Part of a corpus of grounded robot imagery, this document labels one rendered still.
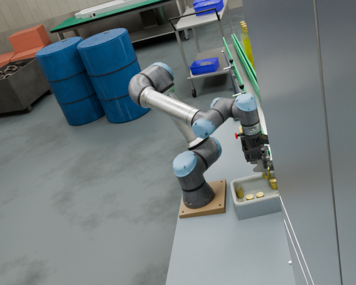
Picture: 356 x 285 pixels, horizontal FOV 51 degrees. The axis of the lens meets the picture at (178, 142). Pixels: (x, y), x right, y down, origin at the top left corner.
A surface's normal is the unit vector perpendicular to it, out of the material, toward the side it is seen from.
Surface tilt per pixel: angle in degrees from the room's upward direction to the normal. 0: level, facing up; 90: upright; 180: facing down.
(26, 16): 90
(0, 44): 90
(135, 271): 0
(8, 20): 90
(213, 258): 0
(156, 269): 0
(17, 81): 90
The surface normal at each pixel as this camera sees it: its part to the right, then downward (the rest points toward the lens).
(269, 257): -0.28, -0.83
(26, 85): 0.92, -0.08
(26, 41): 0.01, 0.50
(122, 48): 0.73, 0.15
